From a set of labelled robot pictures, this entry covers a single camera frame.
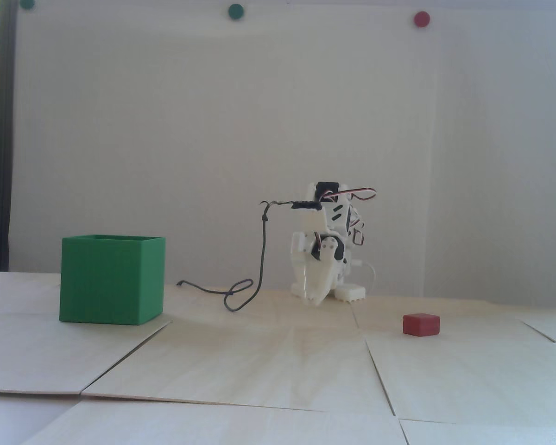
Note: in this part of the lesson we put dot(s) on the dark window frame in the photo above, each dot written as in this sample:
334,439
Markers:
3,139

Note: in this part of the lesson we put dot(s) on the green round magnet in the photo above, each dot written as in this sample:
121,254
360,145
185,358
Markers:
27,3
235,11

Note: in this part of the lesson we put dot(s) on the green box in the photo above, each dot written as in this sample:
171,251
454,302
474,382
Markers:
106,282

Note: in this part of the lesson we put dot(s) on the red round magnet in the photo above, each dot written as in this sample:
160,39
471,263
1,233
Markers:
421,19

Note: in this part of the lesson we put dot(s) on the white robot arm with base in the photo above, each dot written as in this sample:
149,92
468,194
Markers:
316,221

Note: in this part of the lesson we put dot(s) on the wrist camera on white bracket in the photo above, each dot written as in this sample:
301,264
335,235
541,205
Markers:
306,204

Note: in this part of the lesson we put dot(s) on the red block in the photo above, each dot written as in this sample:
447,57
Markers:
420,324

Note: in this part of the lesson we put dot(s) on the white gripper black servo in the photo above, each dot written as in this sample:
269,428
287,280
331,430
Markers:
311,274

